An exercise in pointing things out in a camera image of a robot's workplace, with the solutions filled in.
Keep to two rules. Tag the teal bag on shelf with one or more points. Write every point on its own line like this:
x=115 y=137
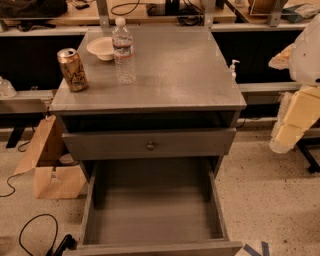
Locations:
x=301 y=12

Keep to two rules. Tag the white paper bowl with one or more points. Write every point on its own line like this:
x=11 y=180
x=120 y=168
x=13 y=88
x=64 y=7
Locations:
x=102 y=48

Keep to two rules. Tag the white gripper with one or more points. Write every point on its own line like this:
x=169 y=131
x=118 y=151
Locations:
x=307 y=59

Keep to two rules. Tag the open grey middle drawer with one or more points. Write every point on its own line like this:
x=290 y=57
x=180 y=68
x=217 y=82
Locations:
x=153 y=207

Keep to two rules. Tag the gold soda can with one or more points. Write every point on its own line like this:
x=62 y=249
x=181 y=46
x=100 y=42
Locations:
x=72 y=69

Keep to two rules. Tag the black backpack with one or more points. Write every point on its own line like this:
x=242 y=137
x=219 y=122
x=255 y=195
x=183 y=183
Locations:
x=32 y=8

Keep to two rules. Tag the clear plastic water bottle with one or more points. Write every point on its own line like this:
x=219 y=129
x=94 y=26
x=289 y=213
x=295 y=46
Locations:
x=122 y=40

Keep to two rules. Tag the closed grey top drawer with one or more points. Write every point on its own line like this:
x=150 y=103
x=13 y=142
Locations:
x=133 y=144

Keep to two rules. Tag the round metal drawer knob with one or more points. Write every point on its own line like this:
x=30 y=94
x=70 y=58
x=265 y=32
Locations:
x=151 y=146

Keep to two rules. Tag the brown paper bag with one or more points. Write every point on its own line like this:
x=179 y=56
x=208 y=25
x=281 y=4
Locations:
x=52 y=179

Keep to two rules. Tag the white pump dispenser bottle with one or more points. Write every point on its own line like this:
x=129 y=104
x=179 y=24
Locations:
x=232 y=68

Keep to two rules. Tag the black plug adapter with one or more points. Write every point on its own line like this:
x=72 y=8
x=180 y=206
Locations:
x=68 y=242

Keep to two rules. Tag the grey drawer cabinet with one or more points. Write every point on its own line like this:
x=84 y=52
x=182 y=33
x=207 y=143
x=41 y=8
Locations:
x=182 y=82

